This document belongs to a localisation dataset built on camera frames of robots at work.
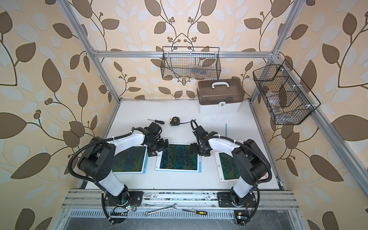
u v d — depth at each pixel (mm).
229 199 722
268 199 751
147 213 706
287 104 739
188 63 954
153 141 763
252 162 456
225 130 1021
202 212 695
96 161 465
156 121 1054
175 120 1046
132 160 882
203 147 676
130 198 737
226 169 844
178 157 892
